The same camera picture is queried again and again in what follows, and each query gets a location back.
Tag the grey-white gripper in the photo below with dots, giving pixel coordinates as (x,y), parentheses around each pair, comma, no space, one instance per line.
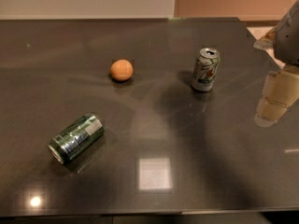
(288,40)

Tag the green soda can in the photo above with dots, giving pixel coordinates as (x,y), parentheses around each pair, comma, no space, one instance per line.
(68,144)

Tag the silver 7up can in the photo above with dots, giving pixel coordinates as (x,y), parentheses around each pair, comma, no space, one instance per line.
(205,69)

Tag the orange ball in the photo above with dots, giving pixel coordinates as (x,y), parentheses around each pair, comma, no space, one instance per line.
(121,70)

